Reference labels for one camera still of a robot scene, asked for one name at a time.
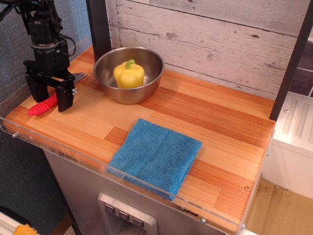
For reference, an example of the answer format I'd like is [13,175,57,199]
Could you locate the clear acrylic table guard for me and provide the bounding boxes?
[1,47,275,235]

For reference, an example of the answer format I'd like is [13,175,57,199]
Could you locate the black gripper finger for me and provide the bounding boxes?
[25,73,49,103]
[56,84,77,113]

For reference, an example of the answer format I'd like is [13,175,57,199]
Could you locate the dark vertical post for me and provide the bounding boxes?
[269,0,313,121]
[86,0,112,62]

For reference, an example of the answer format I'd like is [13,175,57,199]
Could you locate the blue folded cloth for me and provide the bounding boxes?
[106,118,202,201]

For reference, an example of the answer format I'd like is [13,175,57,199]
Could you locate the dark vertical post right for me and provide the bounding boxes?
[269,0,313,121]

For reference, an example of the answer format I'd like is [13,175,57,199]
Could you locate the dark vertical post left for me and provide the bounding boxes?
[86,0,112,62]

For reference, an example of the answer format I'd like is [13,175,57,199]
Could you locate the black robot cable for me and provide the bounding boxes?
[58,34,77,57]

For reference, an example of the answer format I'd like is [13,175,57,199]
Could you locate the yellow bell pepper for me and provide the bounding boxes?
[113,59,145,89]

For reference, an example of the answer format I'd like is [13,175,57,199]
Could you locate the red handled metal fork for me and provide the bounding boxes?
[28,72,87,116]

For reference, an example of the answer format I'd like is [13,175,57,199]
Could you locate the white cabinet on right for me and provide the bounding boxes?
[262,92,313,198]

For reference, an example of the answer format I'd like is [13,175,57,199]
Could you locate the orange object bottom left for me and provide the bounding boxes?
[13,224,38,235]

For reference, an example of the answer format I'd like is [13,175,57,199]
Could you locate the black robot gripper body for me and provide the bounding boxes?
[23,39,75,89]

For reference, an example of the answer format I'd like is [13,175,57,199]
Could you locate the stainless steel bowl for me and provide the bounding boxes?
[94,47,164,104]

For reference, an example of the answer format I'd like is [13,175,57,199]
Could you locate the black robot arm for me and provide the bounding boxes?
[0,0,77,112]

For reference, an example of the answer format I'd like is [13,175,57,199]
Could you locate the grey cabinet with buttons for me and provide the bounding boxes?
[45,151,222,235]

